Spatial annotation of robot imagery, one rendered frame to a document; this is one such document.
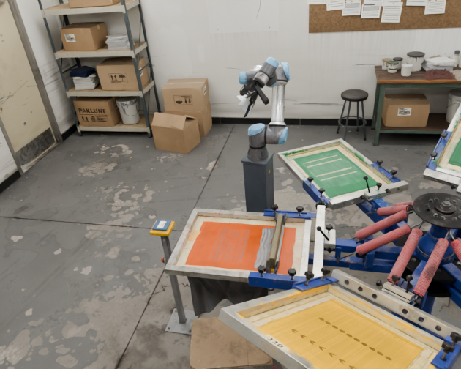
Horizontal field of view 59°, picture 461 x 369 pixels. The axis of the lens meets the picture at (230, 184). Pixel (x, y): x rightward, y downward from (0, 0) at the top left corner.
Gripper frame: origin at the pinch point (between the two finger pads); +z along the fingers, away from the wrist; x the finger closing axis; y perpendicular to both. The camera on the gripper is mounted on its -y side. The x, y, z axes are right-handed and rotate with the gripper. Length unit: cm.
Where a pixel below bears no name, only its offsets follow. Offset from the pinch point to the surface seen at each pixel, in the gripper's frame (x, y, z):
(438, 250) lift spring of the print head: -10, -118, 12
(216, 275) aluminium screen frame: -23, -31, 81
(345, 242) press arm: -38, -79, 26
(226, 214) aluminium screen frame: -59, -6, 47
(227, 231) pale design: -52, -15, 57
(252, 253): -40, -38, 60
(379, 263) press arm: -47, -101, 26
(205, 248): -41, -12, 73
